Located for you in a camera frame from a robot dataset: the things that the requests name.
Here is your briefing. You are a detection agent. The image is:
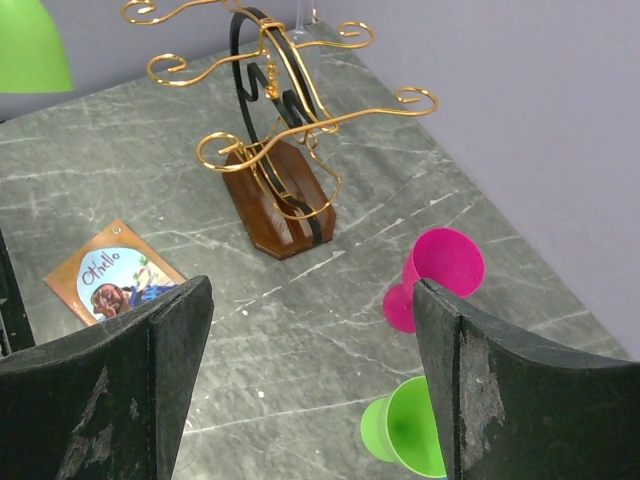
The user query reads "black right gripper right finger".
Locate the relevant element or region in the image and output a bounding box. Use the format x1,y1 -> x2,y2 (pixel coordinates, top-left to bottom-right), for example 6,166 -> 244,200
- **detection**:
413,279 -> 639,479

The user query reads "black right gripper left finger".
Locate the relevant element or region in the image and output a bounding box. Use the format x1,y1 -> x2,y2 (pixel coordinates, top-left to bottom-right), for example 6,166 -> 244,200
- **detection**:
1,275 -> 214,479

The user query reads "light green plastic wine glass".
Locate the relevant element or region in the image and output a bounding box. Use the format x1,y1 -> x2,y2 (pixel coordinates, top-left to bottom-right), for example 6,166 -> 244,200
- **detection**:
1,0 -> 73,94

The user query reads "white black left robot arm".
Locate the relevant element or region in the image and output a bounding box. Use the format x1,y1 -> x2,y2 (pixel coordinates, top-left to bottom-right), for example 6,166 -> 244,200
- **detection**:
1,237 -> 35,357

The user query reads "pink plastic wine glass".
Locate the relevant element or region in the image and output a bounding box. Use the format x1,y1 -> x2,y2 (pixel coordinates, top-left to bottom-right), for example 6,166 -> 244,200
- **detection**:
382,227 -> 486,333

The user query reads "clear glass hanging on rack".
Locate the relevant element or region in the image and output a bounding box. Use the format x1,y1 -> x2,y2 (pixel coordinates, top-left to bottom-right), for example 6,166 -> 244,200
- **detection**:
291,0 -> 321,76

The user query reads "Othello picture book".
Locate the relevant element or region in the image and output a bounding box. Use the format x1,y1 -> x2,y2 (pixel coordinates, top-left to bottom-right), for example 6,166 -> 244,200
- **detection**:
45,219 -> 185,326

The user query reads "gold wire wine glass rack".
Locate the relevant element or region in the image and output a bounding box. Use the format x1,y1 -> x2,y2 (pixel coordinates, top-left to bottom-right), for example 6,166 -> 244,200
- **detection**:
146,1 -> 439,260

